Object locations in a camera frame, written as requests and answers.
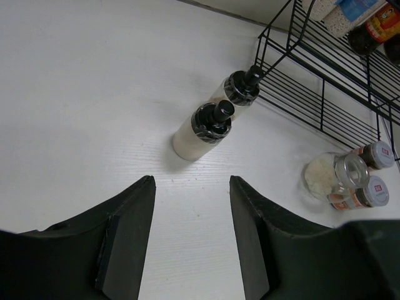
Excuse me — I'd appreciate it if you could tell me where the black wire shelf rack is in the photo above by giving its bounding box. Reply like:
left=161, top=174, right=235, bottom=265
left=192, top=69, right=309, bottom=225
left=255, top=1, right=399, bottom=154

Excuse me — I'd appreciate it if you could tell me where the black-capped white powder bottle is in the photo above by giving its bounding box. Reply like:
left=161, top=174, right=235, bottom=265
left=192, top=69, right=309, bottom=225
left=172, top=100, right=235, bottom=161

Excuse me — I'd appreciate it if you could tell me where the black-capped brown spice bottle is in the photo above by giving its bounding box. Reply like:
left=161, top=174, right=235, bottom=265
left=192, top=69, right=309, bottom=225
left=209, top=65, right=264, bottom=108

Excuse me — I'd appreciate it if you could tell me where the open clear glass jar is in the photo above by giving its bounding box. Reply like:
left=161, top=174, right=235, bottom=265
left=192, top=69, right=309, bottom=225
left=303, top=152, right=370, bottom=203

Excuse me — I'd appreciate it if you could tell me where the white-lid spice jar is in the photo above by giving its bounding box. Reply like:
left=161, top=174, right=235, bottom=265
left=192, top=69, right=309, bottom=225
left=350, top=141, right=394, bottom=170
left=328, top=176, right=389, bottom=211

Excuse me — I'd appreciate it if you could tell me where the white-lid spice jar front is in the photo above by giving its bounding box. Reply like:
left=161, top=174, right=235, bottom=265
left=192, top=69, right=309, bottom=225
left=328, top=176, right=389, bottom=211

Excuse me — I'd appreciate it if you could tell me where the red-capped dark sauce bottle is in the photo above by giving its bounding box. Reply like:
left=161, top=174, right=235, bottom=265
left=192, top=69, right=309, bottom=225
left=347, top=1, right=399, bottom=56

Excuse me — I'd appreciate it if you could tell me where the white-lid spice jar back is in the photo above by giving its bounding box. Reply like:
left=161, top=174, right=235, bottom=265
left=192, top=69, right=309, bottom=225
left=350, top=141, right=394, bottom=170

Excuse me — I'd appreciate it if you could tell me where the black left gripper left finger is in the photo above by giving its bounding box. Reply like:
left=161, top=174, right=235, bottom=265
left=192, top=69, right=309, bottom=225
left=1, top=176, right=156, bottom=299

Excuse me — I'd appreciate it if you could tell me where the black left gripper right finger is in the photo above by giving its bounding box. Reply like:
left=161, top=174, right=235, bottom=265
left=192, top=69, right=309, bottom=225
left=229, top=176, right=399, bottom=299

